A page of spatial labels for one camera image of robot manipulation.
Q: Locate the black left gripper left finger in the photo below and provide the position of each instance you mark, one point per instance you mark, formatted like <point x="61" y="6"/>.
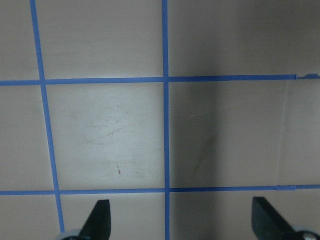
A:
<point x="98" y="224"/>

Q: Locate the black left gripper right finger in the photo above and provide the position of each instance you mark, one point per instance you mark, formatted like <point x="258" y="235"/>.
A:
<point x="268" y="224"/>

